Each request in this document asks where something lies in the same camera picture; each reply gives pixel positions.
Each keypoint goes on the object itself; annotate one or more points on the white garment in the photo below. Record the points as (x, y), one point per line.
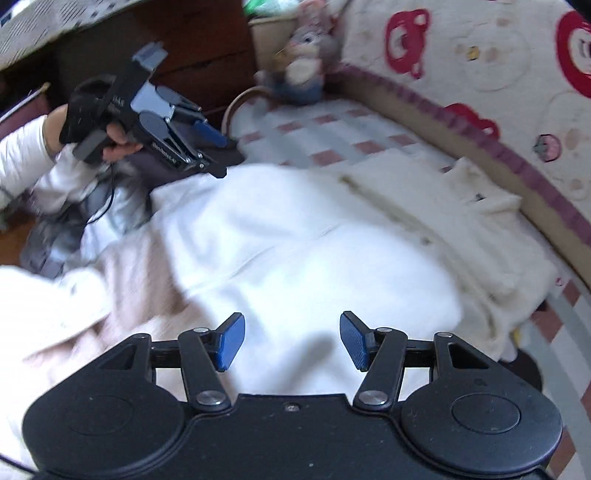
(300, 258)

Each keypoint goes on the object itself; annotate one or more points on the grey blue garment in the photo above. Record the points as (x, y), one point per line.
(60, 230)

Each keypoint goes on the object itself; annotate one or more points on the beige mattress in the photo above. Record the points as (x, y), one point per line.
(415, 110)

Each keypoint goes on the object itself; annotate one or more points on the patterned cloth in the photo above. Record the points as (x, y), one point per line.
(37, 27)

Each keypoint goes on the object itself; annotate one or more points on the bear printed quilt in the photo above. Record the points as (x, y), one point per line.
(461, 55)

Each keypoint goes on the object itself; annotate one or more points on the cream fuzzy garment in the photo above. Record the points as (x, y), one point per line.
(489, 230)

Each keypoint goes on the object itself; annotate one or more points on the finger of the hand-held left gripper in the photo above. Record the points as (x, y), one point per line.
(210, 134)
(203, 164)

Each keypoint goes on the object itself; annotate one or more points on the green plastic bag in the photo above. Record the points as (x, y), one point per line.
(265, 7)

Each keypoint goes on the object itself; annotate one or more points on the pale pink garment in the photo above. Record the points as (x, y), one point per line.
(129, 286)

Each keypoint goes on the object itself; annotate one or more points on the person's left forearm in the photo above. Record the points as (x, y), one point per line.
(27, 157)

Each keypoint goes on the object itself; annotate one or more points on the checked bed sheet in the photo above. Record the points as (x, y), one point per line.
(341, 134)

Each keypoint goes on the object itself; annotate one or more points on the dark wooden drawer cabinet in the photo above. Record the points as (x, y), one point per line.
(198, 50)

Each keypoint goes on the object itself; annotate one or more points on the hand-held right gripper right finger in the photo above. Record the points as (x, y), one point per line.
(353, 341)

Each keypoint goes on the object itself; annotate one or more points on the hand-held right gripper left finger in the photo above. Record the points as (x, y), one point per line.
(233, 341)

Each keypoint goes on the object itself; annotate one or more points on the grey plush rabbit toy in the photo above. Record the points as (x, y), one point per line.
(304, 50)

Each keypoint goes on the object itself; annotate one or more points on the person's left hand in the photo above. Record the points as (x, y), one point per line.
(83, 110)

